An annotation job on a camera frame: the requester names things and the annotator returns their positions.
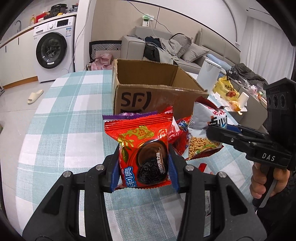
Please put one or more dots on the marble coffee table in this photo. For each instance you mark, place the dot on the marble coffee table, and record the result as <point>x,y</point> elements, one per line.
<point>253,115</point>

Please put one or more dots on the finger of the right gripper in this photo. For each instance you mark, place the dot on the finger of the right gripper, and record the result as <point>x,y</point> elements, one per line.
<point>247,131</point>
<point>236,139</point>

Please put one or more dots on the white washing machine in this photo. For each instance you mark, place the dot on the white washing machine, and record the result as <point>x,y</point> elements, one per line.
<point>54,48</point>

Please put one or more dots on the white cylindrical bin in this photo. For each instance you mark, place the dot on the white cylindrical bin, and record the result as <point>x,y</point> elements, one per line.
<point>208,75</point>

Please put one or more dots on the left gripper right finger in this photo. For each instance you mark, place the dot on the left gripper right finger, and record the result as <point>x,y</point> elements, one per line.
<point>214,207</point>

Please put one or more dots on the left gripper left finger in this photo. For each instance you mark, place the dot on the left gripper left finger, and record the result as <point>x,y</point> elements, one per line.
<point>74,208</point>

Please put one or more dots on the black rice cooker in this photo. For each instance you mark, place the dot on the black rice cooker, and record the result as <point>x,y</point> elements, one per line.
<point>55,10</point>

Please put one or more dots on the brown SF cardboard box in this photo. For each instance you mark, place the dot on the brown SF cardboard box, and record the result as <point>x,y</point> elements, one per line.
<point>144,86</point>

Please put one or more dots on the black white patterned chair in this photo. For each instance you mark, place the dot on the black white patterned chair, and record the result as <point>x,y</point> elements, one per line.
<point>98,48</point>

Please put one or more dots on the yellow plastic bag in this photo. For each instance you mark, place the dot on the yellow plastic bag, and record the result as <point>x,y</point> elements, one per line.
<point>225,89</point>

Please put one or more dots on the purple silver snack bag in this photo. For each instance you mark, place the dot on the purple silver snack bag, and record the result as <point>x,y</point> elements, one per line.
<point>126,116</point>

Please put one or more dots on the white paper cup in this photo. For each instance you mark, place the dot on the white paper cup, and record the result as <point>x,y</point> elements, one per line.
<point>242,100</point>

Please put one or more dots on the teal plaid tablecloth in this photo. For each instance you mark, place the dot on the teal plaid tablecloth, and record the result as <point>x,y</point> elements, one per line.
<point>67,134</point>

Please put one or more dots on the grey cushion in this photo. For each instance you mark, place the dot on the grey cushion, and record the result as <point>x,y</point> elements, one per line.
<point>194,52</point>

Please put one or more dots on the white noodle snack bag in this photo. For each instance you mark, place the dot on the white noodle snack bag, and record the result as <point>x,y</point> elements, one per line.
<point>204,115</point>

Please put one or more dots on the red oreo pack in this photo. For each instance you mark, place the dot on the red oreo pack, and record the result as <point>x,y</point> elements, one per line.
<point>143,149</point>

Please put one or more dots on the beige slipper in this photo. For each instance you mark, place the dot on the beige slipper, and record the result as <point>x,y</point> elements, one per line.
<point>34,96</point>

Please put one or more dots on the person's right hand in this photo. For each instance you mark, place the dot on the person's right hand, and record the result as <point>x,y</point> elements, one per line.
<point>258,179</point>

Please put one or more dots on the wall power strip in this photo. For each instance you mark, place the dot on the wall power strip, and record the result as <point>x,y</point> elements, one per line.
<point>146,20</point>

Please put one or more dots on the grey sofa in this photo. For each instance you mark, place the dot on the grey sofa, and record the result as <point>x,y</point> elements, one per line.
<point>132,47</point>

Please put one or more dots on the pile of dark clothes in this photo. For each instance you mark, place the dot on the pile of dark clothes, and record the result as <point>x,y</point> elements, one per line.
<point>161,50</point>

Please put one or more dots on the pink cloth pile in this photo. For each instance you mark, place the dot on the pink cloth pile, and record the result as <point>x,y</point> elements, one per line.
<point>103,62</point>

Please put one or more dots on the red crinkled snack bag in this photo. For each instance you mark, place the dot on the red crinkled snack bag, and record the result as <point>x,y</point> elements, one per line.
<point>178,134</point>

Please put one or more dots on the white kitchen cabinet counter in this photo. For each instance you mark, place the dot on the white kitchen cabinet counter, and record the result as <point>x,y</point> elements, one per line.
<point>17,59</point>

